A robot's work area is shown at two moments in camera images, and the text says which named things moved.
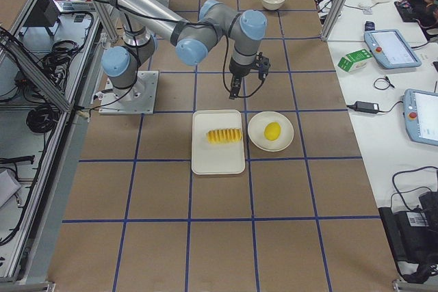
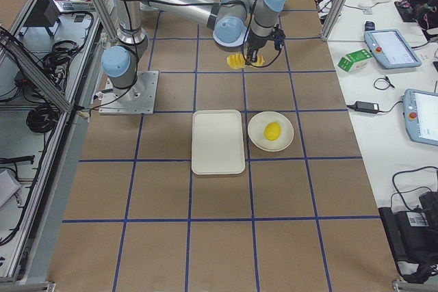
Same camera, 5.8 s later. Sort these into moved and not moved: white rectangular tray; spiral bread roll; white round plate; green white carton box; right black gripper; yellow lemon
Moved: spiral bread roll; right black gripper
Not moved: yellow lemon; white rectangular tray; green white carton box; white round plate
